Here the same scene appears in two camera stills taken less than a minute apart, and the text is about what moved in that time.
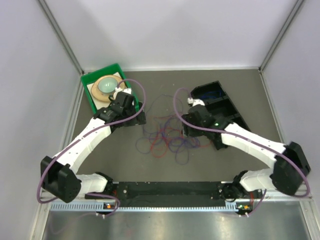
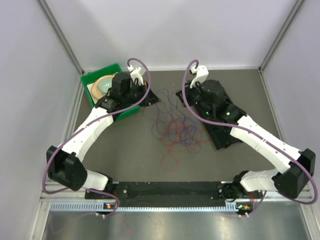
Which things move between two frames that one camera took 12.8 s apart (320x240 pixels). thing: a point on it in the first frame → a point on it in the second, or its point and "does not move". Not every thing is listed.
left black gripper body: (138, 120) → (137, 92)
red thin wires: (170, 127) → (176, 136)
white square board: (97, 103) does not move
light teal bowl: (107, 84) does not move
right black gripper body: (191, 132) → (195, 94)
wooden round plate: (103, 96) does not move
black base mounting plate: (168, 192) does not move
